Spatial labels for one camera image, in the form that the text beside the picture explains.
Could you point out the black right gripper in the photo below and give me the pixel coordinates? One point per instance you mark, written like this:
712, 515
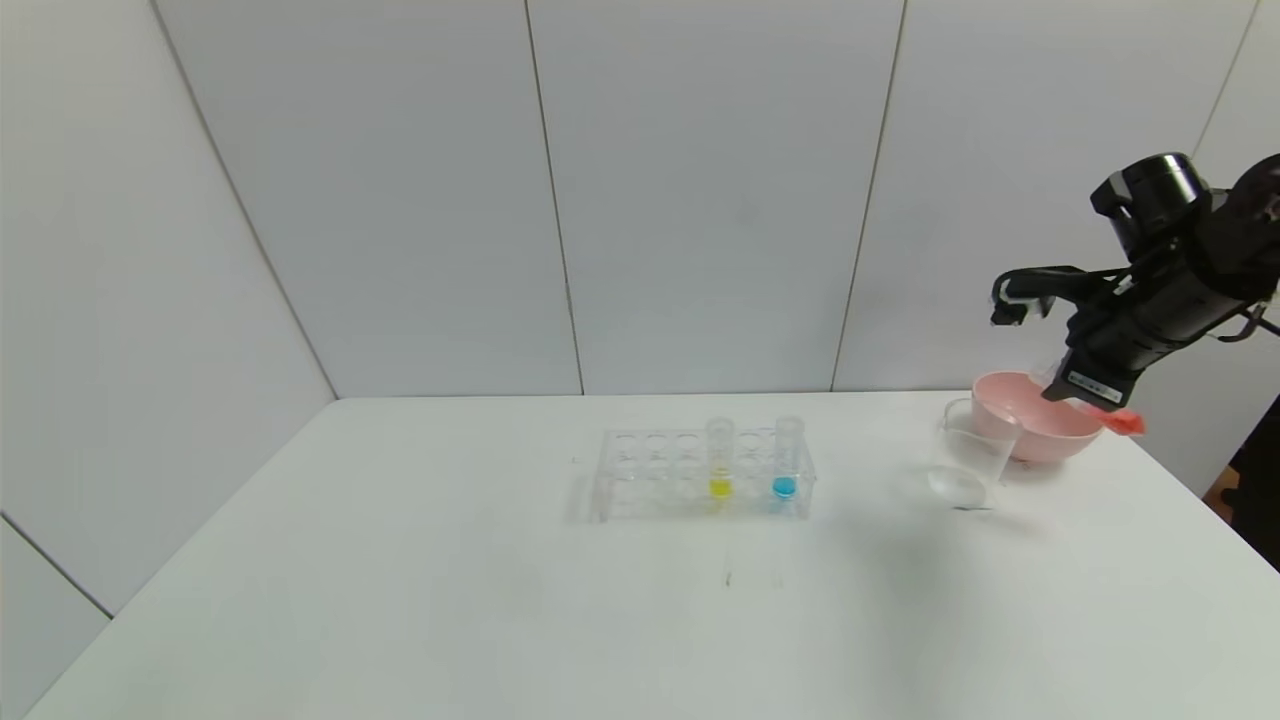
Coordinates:
1092, 384

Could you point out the red pigment test tube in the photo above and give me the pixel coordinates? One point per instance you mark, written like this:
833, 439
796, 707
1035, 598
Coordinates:
1125, 422

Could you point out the blue pigment test tube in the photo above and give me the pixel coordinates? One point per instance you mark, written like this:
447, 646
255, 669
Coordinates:
785, 470

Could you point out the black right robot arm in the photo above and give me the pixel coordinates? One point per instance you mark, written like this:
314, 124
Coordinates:
1240, 220

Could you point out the yellow pigment test tube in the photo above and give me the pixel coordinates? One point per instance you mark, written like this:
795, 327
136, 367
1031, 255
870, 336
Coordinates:
720, 470

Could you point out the clear acrylic test tube rack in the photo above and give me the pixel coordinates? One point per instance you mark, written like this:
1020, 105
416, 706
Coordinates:
690, 505

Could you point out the pink plastic bowl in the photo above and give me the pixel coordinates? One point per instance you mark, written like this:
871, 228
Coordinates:
1040, 435

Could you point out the clear glass beaker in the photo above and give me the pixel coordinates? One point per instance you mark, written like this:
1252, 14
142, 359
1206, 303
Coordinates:
965, 470

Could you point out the black bulky background object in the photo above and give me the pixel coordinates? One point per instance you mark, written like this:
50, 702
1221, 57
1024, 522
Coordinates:
1262, 490

